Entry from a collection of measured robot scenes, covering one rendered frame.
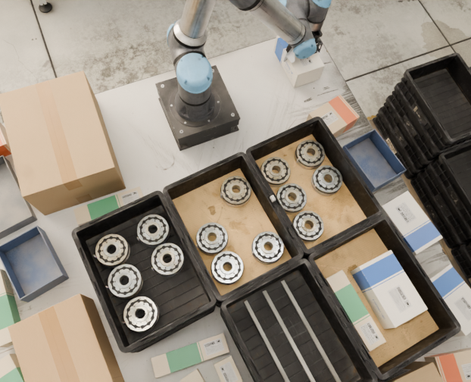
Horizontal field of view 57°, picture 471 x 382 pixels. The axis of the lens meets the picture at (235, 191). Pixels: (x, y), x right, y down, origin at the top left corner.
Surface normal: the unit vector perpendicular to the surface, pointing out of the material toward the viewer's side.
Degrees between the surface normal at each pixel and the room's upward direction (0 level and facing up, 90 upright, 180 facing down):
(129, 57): 0
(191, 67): 10
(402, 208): 0
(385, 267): 0
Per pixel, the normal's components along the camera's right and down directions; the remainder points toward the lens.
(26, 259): 0.05, -0.35
